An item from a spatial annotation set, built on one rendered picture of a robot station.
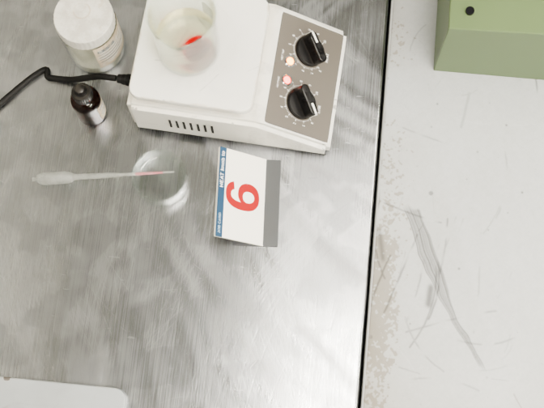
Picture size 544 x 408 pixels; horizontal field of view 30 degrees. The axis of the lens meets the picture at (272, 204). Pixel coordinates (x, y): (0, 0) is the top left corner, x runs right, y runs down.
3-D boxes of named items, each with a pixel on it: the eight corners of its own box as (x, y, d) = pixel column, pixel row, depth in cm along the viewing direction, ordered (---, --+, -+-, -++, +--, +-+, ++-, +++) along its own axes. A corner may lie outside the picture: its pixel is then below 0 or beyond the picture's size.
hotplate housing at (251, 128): (346, 41, 106) (350, 7, 99) (328, 159, 103) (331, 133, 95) (138, 12, 108) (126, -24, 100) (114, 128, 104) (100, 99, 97)
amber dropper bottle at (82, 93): (86, 131, 104) (72, 108, 98) (72, 108, 105) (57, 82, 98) (112, 117, 105) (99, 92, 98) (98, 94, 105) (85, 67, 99)
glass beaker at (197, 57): (159, 17, 98) (148, -24, 90) (225, 21, 98) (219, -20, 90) (152, 85, 97) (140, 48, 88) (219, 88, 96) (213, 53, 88)
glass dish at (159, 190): (131, 159, 103) (128, 153, 101) (184, 151, 104) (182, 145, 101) (138, 211, 102) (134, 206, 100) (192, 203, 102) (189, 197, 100)
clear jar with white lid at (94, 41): (58, 61, 106) (40, 29, 99) (86, 14, 108) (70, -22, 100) (109, 84, 106) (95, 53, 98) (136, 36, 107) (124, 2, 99)
